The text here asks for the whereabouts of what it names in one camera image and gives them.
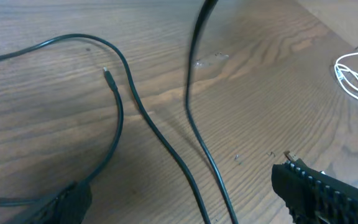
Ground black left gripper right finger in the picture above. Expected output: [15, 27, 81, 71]
[271, 160, 358, 224]

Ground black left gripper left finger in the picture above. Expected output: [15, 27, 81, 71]
[6, 182, 93, 224]

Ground white usb cable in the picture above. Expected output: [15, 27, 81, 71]
[333, 49, 358, 106]

